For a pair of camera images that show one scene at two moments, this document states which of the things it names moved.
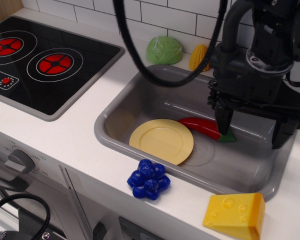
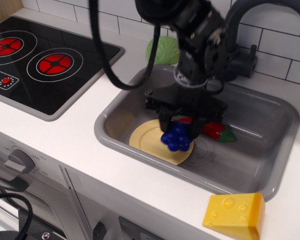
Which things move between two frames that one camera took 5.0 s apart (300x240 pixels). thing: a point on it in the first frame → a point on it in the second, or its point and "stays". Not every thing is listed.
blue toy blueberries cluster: [148, 180] → [179, 138]
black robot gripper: [261, 89] → [197, 67]
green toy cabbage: [163, 50] stays
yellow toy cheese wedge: [242, 215] stays
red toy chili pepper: [208, 127] stays
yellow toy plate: [167, 139] stays
